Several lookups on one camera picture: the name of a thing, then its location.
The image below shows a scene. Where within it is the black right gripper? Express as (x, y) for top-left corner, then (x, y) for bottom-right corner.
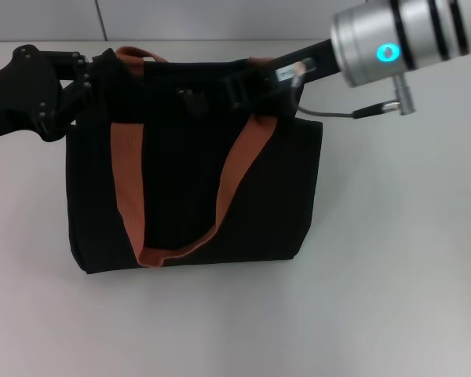
(225, 38), (345, 112)

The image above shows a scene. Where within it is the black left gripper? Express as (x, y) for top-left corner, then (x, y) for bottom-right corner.
(0, 45), (117, 143)

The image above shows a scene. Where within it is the black bag with brown handles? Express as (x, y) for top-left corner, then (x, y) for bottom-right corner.
(64, 46), (324, 276)

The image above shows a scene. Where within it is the grey right gripper cable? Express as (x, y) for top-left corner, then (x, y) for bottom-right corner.
(294, 74), (418, 119)

